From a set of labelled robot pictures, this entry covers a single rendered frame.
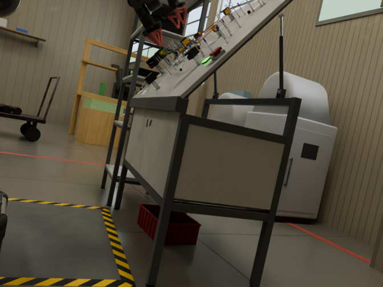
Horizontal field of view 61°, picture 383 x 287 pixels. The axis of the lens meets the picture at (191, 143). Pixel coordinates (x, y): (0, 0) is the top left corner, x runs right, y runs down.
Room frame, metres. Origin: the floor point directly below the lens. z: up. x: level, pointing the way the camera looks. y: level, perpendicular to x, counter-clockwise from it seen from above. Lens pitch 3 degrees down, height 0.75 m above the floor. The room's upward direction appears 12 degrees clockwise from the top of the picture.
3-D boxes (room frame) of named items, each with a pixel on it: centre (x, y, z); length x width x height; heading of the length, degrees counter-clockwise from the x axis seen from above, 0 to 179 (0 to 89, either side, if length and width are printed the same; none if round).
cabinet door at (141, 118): (2.25, 0.37, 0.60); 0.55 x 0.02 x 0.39; 21
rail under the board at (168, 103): (1.98, 0.29, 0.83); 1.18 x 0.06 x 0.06; 21
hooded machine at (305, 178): (3.60, -1.00, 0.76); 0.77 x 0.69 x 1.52; 30
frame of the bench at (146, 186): (2.10, 0.00, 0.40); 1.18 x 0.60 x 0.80; 21
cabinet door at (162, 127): (1.73, 0.17, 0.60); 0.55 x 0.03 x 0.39; 21
